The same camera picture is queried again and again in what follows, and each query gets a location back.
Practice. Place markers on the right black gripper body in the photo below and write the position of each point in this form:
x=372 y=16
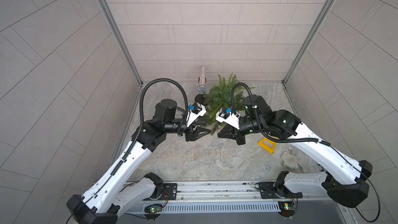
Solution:
x=240 y=132

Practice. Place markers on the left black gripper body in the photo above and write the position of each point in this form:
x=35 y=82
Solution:
x=188 y=133

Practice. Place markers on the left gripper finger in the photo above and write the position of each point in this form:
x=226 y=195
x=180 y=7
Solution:
x=199 y=132
x=201 y=121

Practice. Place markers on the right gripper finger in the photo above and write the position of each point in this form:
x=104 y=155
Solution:
x=228 y=129
x=227 y=135

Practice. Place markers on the clear string lights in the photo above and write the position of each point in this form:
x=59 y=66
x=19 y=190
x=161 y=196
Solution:
x=220 y=153

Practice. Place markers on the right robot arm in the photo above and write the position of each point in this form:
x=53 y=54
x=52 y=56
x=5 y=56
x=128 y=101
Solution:
x=344 y=180

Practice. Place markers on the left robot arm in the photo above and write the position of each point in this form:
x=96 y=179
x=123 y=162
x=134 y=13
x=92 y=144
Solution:
x=109 y=198

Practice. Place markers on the small green christmas tree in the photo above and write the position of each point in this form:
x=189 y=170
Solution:
x=217 y=98

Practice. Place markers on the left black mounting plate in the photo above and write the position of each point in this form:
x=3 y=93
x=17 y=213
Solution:
x=171 y=190

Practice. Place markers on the black mounting plate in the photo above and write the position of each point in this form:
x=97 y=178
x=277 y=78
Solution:
x=268 y=190
x=171 y=190

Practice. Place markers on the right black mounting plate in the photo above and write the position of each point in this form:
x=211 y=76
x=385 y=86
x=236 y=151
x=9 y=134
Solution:
x=268 y=190

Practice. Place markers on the left green circuit board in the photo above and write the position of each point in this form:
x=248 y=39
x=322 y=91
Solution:
x=153 y=209

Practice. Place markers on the green circuit board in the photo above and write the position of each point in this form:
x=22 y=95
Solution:
x=287 y=209
x=153 y=209

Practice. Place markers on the right green circuit board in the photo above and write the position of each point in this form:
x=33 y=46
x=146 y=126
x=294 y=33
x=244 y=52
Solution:
x=287 y=209

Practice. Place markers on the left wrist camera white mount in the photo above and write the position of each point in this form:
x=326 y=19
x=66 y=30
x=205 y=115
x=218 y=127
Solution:
x=196 y=110

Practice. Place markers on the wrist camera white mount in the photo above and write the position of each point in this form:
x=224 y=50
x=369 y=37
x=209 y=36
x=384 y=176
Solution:
x=196 y=110
x=226 y=115

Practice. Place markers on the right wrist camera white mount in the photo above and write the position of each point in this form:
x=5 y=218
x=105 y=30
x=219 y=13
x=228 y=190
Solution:
x=226 y=115

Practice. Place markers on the yellow plastic triangle frame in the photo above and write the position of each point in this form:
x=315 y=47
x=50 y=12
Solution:
x=268 y=145

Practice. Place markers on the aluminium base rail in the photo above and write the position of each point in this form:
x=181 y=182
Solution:
x=219 y=197

